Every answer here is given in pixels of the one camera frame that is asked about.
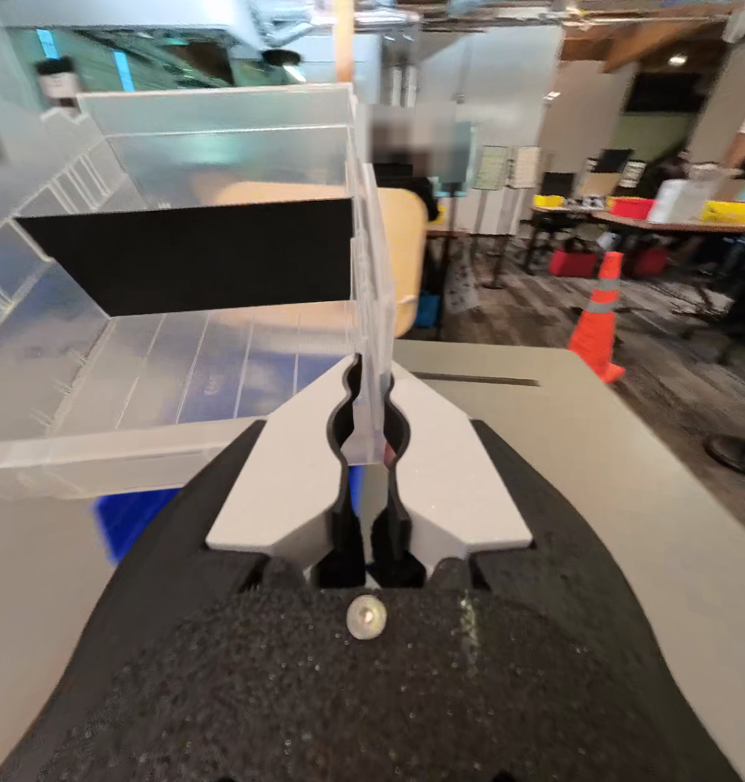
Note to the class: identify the orange traffic cone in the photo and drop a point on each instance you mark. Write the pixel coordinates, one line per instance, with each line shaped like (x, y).
(598, 330)

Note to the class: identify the wooden background table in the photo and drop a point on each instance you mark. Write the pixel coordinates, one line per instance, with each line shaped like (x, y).
(684, 227)

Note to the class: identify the small red bin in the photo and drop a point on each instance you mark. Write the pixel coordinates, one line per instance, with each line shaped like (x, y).
(632, 208)

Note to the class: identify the small yellow bin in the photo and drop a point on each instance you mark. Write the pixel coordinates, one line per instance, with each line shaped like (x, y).
(733, 212)

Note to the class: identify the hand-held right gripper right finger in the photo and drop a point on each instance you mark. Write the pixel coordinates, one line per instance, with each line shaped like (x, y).
(464, 482)

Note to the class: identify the white cardboard box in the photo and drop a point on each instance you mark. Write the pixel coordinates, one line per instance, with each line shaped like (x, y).
(678, 201)

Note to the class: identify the clear plastic divided bin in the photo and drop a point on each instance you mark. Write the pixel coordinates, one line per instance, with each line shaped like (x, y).
(213, 110)
(195, 256)

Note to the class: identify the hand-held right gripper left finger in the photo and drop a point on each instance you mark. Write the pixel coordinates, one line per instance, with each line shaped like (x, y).
(274, 482)

